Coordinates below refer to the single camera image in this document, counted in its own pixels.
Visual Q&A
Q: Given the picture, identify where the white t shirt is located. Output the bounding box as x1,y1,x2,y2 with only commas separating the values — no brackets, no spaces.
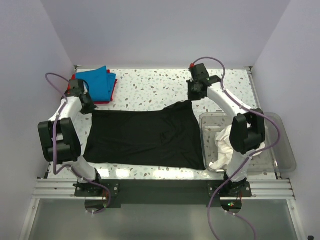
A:
208,125,266,171

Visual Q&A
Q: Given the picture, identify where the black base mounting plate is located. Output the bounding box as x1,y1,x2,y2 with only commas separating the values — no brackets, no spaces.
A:
74,178,251,209

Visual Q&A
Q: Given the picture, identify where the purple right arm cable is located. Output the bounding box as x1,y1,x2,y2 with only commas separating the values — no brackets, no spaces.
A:
193,56,282,240

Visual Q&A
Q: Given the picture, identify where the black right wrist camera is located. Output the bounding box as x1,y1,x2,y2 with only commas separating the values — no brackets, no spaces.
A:
189,63,210,82

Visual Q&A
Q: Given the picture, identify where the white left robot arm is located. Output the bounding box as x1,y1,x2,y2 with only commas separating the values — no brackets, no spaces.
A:
38,79,104,196

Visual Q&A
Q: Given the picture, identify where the blue folded t shirt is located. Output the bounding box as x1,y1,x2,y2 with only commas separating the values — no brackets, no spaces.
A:
74,65,117,103

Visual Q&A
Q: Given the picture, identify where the clear plastic bin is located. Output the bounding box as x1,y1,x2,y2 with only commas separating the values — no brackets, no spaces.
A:
198,111,297,174

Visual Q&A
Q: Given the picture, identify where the aluminium rail frame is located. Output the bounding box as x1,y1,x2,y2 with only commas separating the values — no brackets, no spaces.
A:
32,179,295,200

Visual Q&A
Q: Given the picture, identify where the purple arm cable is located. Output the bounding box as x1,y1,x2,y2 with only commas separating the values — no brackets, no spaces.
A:
193,56,282,240
44,72,112,215

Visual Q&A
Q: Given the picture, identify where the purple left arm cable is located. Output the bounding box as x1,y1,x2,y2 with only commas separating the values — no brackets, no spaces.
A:
44,72,112,215

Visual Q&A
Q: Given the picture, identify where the black t shirt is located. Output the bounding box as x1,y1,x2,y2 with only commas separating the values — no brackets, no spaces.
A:
84,100,205,171

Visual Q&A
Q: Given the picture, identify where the red folded t shirt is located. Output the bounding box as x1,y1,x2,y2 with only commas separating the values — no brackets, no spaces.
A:
67,69,118,105

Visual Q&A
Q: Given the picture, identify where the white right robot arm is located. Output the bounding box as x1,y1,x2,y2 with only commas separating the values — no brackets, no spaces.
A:
187,63,266,197

